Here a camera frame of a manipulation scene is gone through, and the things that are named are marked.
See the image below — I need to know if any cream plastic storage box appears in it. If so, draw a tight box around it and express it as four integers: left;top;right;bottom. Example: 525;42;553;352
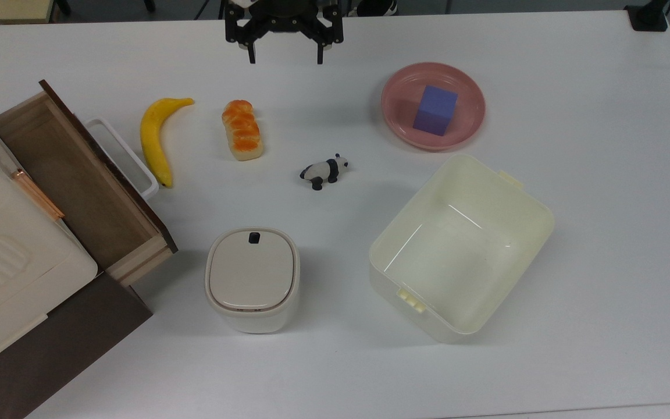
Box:
369;154;555;344

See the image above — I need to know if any yellow toy banana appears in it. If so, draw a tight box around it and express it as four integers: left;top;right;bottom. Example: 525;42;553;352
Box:
140;97;195;189

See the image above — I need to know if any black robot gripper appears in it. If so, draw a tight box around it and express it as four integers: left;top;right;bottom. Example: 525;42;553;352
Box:
224;0;345;65

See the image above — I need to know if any dark brown cabinet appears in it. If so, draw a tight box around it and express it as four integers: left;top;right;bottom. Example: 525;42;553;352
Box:
0;272;154;419

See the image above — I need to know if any pink plastic plate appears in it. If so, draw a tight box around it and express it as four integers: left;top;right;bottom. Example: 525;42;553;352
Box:
380;62;486;152

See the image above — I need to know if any wooden drawer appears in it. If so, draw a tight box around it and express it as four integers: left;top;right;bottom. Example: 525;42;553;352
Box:
0;80;179;287

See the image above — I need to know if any white lidded desktop bin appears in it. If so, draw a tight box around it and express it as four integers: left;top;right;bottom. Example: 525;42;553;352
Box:
204;227;301;334

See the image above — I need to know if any white drawer handle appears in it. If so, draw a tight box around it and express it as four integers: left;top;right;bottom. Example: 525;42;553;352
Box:
84;118;160;202

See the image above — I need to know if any black table clamp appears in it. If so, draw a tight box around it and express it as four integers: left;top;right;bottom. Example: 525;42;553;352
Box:
625;0;670;32

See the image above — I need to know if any copper coloured strip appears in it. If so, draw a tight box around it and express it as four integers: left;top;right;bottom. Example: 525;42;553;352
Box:
11;169;66;221

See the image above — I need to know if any black and white object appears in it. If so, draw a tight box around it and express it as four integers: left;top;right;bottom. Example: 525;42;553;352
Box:
356;0;398;17

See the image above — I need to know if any orange toy bread loaf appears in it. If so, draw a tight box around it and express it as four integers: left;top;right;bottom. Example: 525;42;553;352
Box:
222;100;265;162

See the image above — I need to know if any light wooden table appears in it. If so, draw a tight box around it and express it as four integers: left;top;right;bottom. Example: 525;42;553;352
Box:
0;0;56;25

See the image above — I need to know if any black and white panda toy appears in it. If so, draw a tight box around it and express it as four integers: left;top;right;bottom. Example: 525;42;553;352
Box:
300;154;350;191

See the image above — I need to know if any purple foam cube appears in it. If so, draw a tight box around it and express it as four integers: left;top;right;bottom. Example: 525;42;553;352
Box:
412;85;459;137

